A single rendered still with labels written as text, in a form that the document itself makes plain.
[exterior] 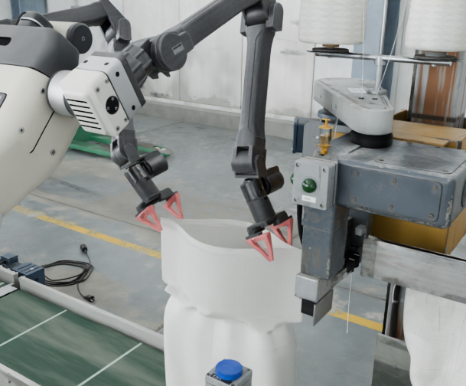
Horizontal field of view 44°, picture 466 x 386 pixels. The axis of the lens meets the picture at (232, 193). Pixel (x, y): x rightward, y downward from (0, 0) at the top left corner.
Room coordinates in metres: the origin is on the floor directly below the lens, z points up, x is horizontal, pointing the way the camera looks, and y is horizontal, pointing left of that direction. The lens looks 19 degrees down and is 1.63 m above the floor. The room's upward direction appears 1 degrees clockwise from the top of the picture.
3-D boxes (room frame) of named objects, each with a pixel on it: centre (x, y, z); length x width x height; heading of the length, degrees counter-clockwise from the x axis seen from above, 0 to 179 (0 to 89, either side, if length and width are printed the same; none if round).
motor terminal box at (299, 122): (1.63, -0.21, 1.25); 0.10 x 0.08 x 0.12; 172
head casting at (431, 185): (1.16, -0.34, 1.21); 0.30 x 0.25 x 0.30; 57
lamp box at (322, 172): (1.10, -0.16, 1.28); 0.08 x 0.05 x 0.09; 57
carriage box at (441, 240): (1.46, -0.50, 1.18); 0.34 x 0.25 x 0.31; 147
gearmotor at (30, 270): (2.50, 1.05, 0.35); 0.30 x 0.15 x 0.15; 57
